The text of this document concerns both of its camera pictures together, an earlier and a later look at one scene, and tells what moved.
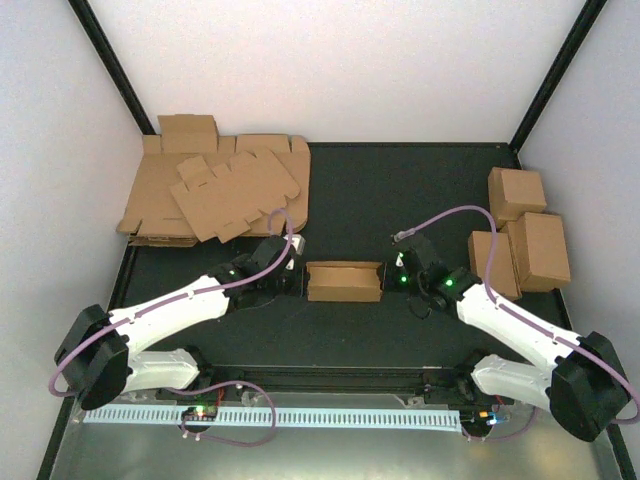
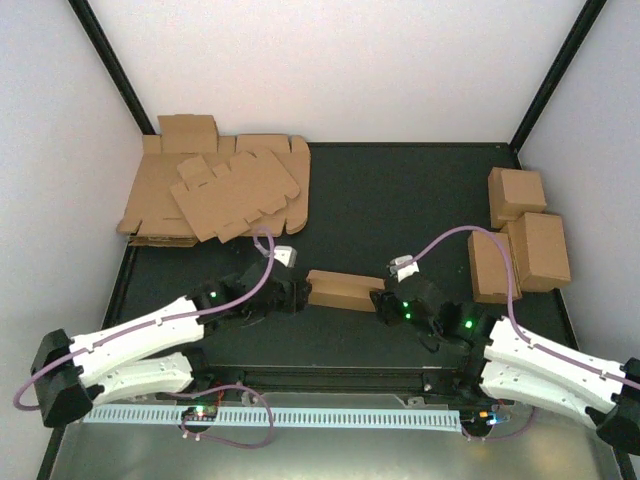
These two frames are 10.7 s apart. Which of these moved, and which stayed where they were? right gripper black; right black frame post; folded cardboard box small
Moved: right gripper black
Stayed: folded cardboard box small; right black frame post
